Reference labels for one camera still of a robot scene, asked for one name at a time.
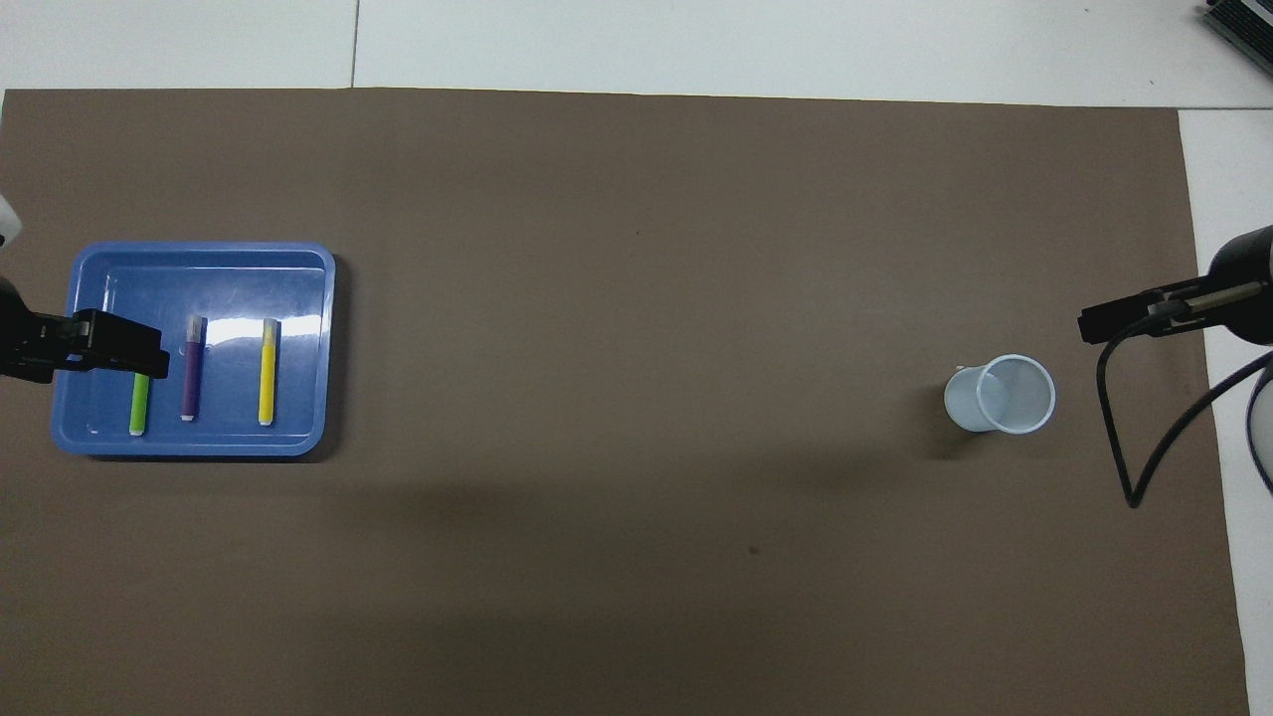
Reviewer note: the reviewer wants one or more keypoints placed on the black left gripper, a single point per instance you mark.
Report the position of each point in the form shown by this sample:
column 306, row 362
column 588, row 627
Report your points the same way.
column 20, row 338

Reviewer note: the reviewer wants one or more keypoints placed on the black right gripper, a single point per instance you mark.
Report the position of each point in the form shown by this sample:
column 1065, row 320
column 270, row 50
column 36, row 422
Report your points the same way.
column 1243, row 288

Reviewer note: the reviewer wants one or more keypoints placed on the green marker pen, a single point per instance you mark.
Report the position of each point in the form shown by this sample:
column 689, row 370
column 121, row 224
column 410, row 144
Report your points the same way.
column 139, row 408

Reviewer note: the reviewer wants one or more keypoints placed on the purple marker pen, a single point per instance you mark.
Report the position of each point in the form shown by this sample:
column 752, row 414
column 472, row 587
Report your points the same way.
column 192, row 383

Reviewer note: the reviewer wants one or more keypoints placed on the yellow marker pen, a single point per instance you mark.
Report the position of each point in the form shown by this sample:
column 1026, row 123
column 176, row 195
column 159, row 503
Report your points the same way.
column 269, row 378

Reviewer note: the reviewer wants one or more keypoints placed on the blue plastic tray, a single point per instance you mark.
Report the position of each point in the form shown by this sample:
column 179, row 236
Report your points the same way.
column 298, row 298

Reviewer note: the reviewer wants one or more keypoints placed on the clear plastic cup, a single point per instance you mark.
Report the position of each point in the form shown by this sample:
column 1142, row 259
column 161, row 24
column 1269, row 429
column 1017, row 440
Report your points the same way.
column 980, row 398

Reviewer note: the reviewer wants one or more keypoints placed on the grey striped device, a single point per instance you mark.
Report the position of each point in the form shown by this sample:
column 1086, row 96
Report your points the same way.
column 1243, row 20

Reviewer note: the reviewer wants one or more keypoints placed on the brown table mat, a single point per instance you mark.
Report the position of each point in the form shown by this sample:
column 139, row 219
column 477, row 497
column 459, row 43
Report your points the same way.
column 636, row 298

